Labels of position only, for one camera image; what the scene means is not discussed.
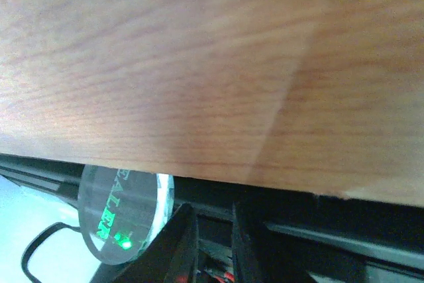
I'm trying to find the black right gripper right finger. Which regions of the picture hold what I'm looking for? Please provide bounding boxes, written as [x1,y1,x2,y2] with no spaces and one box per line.
[232,203,315,282]

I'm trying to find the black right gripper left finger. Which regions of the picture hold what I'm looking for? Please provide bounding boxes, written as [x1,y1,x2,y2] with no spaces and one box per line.
[113,203,198,283]

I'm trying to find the clear round dealer button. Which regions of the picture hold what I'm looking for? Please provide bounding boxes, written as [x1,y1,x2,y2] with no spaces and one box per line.
[78,165,174,265]

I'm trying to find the black aluminium frame rail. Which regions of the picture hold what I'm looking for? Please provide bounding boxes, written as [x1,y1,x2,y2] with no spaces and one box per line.
[1,155,423,282]

